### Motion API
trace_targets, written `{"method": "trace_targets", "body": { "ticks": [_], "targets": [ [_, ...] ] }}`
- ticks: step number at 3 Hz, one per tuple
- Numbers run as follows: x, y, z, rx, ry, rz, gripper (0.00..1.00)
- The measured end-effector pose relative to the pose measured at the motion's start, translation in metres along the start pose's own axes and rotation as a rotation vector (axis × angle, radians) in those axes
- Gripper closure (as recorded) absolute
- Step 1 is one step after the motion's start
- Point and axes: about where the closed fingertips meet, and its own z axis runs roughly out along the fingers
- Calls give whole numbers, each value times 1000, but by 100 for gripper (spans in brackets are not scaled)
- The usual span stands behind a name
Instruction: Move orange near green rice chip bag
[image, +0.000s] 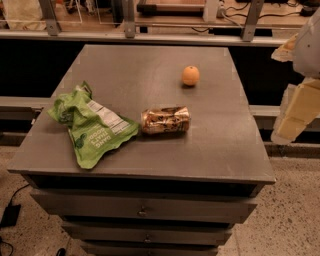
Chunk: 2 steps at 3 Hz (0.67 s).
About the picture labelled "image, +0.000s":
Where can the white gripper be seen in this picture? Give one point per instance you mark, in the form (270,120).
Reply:
(308,50)

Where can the orange fruit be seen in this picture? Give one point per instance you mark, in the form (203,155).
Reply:
(190,75)

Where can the green rice chip bag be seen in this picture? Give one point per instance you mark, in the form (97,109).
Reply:
(93,129)

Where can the crushed gold soda can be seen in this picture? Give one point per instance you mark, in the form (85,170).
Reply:
(165,120)

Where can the grey drawer cabinet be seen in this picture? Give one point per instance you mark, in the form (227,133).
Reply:
(195,186)

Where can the top drawer knob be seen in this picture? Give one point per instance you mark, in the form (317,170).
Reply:
(142,212)

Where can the drawer knob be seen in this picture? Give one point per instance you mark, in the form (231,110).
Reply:
(147,239)
(142,212)

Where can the black power adapter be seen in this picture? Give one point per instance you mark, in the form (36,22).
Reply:
(10,216)

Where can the metal railing frame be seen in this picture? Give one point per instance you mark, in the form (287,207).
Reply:
(190,22)

